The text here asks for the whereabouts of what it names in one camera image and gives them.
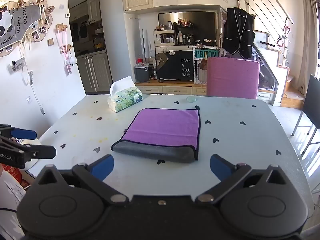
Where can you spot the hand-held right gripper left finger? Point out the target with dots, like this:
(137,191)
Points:
(103,168)

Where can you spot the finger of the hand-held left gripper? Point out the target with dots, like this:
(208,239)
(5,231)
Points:
(23,133)
(40,152)

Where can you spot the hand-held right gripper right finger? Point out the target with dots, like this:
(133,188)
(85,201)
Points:
(221,168)

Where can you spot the purple and grey towel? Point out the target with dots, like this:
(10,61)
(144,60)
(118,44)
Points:
(165,127)

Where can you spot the white round plate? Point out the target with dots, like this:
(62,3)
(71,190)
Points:
(33,162)

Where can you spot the red bag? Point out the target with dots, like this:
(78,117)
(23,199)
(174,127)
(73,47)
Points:
(13,176)

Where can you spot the white power strip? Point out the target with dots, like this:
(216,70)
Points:
(17,65)

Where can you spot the floral tissue box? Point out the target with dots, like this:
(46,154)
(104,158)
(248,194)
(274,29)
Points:
(126,100)

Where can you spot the small clear glass dish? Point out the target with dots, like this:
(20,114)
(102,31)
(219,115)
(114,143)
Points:
(191,99)

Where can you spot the pink hanging ribbon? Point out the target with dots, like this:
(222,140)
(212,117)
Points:
(67,57)

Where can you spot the pink chair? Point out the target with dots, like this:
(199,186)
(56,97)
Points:
(232,77)

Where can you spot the cream low drawer cabinet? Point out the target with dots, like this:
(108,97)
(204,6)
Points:
(170,89)

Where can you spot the grey kitchen cabinet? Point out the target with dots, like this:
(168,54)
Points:
(96,72)

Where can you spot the grey bucket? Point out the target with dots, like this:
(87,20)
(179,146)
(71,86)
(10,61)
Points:
(142,74)

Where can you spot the wooden staircase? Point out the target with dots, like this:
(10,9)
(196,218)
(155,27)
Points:
(287,80)

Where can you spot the black cabinet with white lettering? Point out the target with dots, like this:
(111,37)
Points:
(175,67)

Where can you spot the black folding chair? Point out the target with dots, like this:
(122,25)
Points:
(313,100)

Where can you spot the teal sign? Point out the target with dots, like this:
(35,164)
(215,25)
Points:
(206,53)

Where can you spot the black vest with white trim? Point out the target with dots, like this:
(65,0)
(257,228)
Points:
(237,35)

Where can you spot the white cosmetics shelf organizer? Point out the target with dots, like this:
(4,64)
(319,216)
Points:
(165,38)

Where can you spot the beige curtain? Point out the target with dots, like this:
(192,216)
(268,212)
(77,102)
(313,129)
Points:
(310,30)

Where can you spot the metal stair railing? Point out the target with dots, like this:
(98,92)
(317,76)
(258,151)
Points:
(262,2)

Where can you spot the panda wall poster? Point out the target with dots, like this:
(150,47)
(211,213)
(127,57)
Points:
(23,22)

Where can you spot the stainless wall panel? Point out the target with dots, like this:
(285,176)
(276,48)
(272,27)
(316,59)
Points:
(195,17)

